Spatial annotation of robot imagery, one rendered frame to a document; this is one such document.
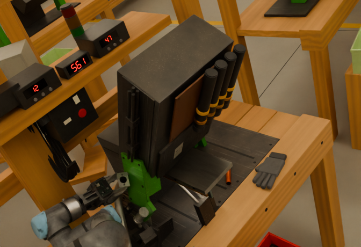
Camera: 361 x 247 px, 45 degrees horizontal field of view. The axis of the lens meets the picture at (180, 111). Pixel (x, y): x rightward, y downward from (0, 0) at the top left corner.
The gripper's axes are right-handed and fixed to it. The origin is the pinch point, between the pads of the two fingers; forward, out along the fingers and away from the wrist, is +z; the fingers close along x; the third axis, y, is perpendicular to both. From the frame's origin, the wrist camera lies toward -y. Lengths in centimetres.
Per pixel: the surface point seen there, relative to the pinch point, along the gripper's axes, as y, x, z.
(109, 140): -6.1, 17.8, 8.1
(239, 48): 56, 9, 30
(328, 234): -36, -74, 103
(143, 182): 7.4, -5.2, 2.6
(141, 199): -0.5, -9.2, 2.5
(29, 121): 9.6, 31.4, -21.3
